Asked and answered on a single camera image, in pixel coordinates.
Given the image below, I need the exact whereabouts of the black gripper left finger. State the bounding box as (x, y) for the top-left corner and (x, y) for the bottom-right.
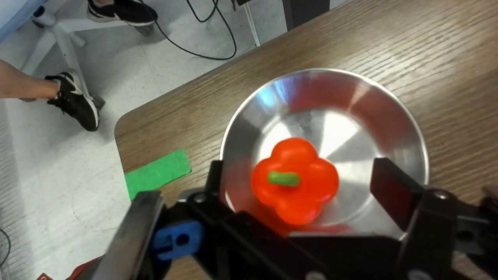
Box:
(202, 158), (226, 208)

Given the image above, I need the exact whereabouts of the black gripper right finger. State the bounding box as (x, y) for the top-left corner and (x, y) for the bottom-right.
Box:
(369, 155), (426, 233)

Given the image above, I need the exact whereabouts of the orange toy bell pepper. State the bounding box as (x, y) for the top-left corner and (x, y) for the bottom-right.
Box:
(249, 137), (341, 227)

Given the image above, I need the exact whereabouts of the silver metal pan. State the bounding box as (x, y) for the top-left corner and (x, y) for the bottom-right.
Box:
(218, 67), (431, 242)

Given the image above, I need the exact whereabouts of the green tape strip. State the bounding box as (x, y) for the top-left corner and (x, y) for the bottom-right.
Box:
(123, 147), (193, 200)

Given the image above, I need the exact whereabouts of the black sneaker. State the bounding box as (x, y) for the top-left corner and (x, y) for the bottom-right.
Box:
(86, 0), (159, 28)
(45, 71), (101, 132)

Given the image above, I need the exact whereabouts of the white chair base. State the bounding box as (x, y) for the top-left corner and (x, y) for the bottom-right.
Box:
(20, 6), (154, 112)

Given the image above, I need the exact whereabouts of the person's bare leg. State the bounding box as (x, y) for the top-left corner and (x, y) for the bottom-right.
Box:
(0, 57), (59, 101)

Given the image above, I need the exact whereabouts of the black floor cable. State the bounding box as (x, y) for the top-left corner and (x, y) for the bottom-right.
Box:
(154, 0), (240, 62)

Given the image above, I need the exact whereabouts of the black post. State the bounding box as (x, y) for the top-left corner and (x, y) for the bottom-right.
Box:
(282, 0), (331, 31)

